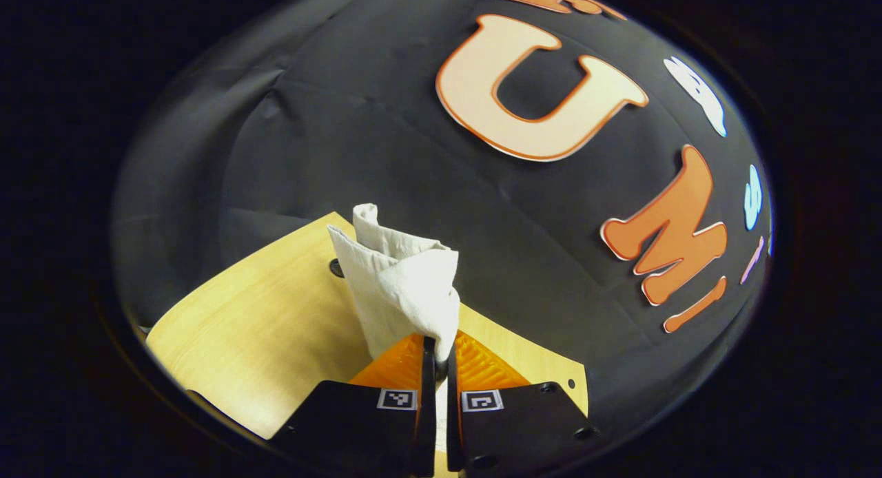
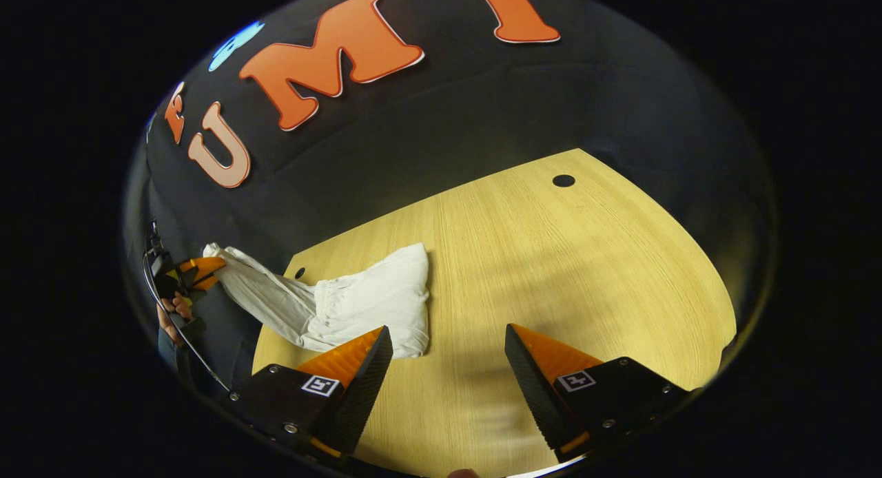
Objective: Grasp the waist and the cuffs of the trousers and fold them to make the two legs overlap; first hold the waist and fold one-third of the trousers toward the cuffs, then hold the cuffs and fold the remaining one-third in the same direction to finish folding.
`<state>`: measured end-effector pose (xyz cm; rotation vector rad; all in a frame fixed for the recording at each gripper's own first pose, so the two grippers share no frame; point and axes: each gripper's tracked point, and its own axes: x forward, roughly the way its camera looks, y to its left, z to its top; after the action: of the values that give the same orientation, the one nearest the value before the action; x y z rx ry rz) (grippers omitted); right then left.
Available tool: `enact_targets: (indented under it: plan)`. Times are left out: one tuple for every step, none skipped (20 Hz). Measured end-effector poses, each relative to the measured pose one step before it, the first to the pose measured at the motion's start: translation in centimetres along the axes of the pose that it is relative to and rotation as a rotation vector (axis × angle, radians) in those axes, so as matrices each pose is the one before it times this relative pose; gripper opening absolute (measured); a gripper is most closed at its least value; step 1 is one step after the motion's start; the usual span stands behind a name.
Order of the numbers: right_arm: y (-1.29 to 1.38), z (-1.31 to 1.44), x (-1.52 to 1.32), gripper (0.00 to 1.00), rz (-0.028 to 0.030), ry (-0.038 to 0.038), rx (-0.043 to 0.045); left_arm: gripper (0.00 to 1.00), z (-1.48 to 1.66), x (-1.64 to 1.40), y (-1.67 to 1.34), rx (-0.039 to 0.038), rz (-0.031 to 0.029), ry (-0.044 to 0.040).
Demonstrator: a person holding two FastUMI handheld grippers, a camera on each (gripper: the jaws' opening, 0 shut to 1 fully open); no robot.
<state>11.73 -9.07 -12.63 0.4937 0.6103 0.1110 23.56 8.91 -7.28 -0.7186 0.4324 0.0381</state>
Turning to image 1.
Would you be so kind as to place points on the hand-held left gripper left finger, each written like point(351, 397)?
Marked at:
point(428, 423)

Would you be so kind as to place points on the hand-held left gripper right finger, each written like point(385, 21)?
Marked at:
point(453, 423)

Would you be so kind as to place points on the white jeans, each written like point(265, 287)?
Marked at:
point(400, 285)

